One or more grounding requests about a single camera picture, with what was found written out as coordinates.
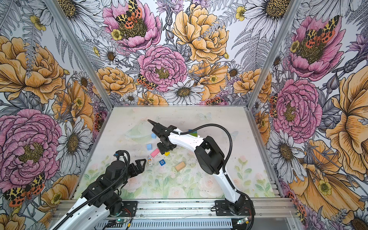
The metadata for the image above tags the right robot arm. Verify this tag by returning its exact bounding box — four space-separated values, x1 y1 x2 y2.
148 120 247 209

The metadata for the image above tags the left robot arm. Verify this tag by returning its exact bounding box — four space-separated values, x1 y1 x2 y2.
51 158 147 230

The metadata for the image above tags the pink rectangular block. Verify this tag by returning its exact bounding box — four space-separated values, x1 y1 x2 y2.
150 149 160 158

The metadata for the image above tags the natural wood rectangular block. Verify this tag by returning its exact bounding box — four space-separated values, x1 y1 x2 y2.
175 162 186 172

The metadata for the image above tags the blue letter G cube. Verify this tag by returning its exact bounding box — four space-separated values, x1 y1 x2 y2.
159 159 166 166

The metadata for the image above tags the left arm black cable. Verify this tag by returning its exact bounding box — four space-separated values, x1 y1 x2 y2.
51 150 131 230

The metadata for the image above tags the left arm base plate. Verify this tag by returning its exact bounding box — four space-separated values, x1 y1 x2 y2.
102 200 138 218

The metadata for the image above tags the aluminium front rail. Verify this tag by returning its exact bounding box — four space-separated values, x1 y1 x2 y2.
54 197 298 219

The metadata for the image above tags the white vented cable duct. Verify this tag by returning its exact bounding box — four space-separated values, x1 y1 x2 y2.
58 218 233 230

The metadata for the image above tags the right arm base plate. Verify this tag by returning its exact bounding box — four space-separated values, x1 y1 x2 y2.
214 199 255 216

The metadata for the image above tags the left aluminium corner post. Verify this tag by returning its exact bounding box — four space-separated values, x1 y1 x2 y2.
45 1 114 112

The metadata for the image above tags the aluminium corner post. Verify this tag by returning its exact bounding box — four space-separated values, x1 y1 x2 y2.
45 1 114 112
247 0 302 110

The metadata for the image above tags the right aluminium corner post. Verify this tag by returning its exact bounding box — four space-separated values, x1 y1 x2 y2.
247 0 302 110

